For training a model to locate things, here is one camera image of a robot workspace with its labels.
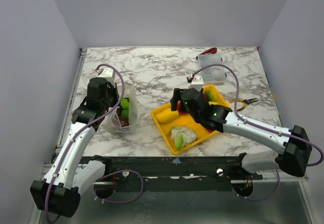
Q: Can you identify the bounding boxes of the green toy watermelon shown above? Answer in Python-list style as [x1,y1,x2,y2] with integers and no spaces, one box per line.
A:
[120,98,130,110]

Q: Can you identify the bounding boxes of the clear dotted zip top bag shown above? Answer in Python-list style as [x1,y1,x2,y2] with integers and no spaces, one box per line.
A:
[106,85,140,133]

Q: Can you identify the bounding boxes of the dark purple toy plum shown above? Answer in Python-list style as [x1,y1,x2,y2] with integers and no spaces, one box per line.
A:
[116,108,129,127]

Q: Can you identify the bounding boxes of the green toy bell pepper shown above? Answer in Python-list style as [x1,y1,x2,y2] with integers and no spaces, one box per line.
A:
[120,109,129,120]

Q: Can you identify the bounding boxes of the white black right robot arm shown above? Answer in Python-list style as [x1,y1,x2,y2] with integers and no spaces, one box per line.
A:
[170,88,312,180]

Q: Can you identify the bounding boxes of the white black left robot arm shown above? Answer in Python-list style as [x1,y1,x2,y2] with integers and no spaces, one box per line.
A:
[30,77,118,217]

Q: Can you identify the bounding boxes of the red toy bell pepper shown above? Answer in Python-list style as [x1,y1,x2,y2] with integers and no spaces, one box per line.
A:
[177,101,187,115]

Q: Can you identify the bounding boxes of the yellow toy banana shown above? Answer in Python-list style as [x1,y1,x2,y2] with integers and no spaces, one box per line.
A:
[209,101,223,107]

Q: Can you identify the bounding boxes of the green yellow toy mango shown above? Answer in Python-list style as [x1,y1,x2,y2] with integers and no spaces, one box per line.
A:
[204,89,218,102]

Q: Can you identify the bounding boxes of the yellow plastic tray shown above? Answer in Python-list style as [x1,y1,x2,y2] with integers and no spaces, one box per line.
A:
[150,83,231,156]

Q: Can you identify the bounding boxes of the clear plastic screw box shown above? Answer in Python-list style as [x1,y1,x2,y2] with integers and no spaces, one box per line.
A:
[198,54,227,85]

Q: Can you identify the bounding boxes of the white toy cauliflower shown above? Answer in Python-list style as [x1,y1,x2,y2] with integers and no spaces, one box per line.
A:
[169,126,197,151]

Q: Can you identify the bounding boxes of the red black utility knife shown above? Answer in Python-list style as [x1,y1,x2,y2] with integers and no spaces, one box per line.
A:
[196,47,217,59]

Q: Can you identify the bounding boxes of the black front mounting bar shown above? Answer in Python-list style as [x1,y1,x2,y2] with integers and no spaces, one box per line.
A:
[80,155,262,193]

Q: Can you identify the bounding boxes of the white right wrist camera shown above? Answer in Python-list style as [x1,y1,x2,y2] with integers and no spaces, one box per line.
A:
[187,75,204,92]

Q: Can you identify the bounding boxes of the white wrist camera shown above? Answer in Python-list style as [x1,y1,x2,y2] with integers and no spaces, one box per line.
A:
[98,67,116,79]
[187,75,204,92]

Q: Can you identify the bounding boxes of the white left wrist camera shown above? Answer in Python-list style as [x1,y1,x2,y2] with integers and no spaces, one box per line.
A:
[98,67,116,79]

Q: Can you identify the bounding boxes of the yellow handled pliers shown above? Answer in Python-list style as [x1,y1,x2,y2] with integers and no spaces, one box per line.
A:
[237,98,259,111]

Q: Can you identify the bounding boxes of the aluminium rail front right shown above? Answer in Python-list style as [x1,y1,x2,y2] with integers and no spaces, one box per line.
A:
[262,170,309,182]

